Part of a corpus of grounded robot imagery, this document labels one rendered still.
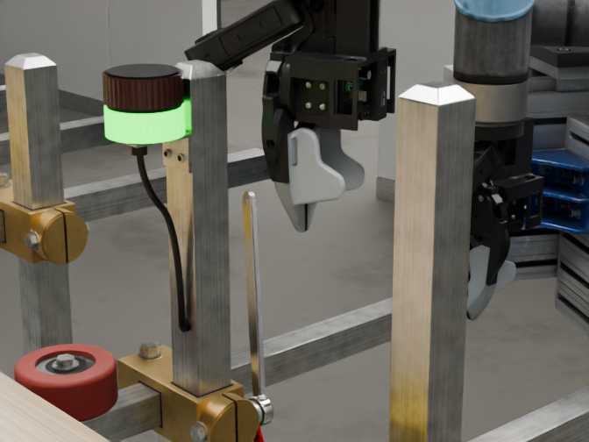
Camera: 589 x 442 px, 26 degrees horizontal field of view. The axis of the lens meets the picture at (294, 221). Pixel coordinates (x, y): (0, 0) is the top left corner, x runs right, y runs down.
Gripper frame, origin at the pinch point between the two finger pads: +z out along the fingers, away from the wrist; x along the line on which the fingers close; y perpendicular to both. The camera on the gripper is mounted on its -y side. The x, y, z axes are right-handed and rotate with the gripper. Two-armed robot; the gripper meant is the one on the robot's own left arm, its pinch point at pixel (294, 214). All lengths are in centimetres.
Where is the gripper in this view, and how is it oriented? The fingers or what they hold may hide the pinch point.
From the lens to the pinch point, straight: 104.8
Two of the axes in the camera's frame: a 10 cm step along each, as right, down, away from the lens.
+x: 4.8, -2.7, 8.4
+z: 0.0, 9.5, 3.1
